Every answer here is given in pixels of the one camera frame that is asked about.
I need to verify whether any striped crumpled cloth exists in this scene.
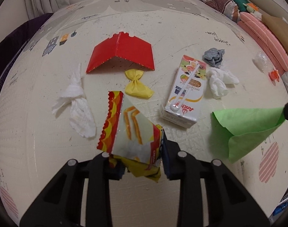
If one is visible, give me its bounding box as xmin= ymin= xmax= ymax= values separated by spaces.
xmin=199 ymin=0 xmax=241 ymax=23

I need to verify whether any clear plastic wrap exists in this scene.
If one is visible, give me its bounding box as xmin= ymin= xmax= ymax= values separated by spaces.
xmin=252 ymin=51 xmax=270 ymax=72

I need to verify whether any dark purple cloth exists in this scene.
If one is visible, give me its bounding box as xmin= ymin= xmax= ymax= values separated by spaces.
xmin=0 ymin=13 xmax=53 ymax=95

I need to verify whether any small white crumpled tissue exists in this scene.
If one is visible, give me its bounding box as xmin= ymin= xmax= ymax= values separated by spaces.
xmin=207 ymin=61 xmax=240 ymax=99

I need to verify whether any orange plastic bag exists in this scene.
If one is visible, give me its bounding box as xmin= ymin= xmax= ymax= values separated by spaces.
xmin=268 ymin=68 xmax=280 ymax=82

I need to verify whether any pink striped quilt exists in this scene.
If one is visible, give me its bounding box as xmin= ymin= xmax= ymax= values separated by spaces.
xmin=237 ymin=12 xmax=288 ymax=72

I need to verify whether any yellow crumpled paper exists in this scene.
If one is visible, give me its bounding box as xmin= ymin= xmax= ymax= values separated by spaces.
xmin=124 ymin=69 xmax=154 ymax=99

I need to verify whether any brown pillow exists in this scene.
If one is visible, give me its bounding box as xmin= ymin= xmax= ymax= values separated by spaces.
xmin=261 ymin=12 xmax=288 ymax=62

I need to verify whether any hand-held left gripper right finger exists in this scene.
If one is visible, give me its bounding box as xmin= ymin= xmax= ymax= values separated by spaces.
xmin=162 ymin=128 xmax=270 ymax=227

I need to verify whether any yellow red snack wrapper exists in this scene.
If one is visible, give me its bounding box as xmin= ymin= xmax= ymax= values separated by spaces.
xmin=97 ymin=90 xmax=164 ymax=183

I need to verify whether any white milk carton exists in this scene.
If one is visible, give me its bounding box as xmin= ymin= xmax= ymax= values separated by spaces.
xmin=160 ymin=55 xmax=207 ymax=129

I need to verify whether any red folded paper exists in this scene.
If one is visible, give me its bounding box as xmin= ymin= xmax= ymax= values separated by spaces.
xmin=86 ymin=31 xmax=155 ymax=74

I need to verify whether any grey crumpled cloth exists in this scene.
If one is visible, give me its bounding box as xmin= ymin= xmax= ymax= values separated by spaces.
xmin=202 ymin=48 xmax=225 ymax=68

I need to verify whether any green paper sheet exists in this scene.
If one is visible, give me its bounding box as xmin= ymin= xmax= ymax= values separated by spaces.
xmin=211 ymin=107 xmax=286 ymax=163

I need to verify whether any green orange plush toy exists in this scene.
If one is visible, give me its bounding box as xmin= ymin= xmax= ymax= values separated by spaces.
xmin=243 ymin=3 xmax=263 ymax=19

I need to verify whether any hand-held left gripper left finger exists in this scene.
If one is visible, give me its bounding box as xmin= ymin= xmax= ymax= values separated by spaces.
xmin=20 ymin=152 xmax=126 ymax=227

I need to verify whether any long white crumpled tissue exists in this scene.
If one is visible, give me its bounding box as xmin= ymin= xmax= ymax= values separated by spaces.
xmin=51 ymin=63 xmax=96 ymax=139

